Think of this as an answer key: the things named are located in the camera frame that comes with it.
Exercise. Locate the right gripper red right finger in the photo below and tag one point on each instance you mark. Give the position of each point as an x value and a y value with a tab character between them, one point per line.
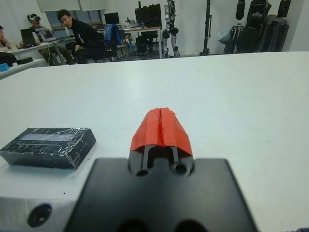
175	133

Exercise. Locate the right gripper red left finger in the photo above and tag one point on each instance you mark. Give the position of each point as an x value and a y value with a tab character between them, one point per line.
147	130

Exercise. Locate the black shiny box lid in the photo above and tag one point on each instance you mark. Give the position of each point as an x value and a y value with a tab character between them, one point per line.
48	145

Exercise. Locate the black chair with jacket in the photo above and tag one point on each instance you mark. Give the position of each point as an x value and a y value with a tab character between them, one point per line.
111	54

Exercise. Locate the blue jacket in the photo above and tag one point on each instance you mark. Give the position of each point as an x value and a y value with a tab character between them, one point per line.
113	36

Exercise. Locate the white desk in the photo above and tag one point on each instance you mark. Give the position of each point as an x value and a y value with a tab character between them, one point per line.
144	30

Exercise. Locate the silver humanoid robot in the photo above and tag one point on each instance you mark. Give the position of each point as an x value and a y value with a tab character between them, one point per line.
170	29

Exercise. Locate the black gantry stand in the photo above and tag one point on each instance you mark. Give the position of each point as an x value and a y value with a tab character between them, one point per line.
207	29

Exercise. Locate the grey bag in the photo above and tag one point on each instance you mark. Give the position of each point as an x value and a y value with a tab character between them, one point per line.
224	35

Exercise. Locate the person in black sweater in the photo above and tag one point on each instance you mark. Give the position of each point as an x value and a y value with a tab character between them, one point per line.
84	38

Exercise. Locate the bundle of poles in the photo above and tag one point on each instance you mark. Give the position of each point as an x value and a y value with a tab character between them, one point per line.
236	38

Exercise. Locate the small black monitor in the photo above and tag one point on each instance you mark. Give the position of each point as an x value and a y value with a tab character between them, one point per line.
111	18

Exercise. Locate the large black humanoid robot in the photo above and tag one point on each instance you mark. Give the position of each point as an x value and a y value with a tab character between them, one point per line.
260	29

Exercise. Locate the laptop with bright screen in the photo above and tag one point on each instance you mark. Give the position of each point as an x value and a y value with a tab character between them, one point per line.
48	35

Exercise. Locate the long grey desk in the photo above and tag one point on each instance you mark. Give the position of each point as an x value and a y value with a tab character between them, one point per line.
36	47

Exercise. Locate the flat black object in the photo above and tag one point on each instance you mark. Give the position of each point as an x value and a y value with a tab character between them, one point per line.
24	60

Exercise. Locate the clear bottle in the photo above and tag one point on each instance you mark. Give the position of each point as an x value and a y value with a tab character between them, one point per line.
35	38

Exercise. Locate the black laptop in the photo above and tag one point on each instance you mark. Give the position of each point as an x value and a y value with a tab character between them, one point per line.
29	37

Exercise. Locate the person with VR headset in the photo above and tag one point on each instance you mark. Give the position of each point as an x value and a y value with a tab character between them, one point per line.
36	25

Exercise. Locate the blue object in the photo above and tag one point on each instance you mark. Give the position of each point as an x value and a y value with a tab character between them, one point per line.
3	67

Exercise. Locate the person in dark clothes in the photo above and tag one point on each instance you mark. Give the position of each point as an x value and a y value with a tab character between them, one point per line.
6	48

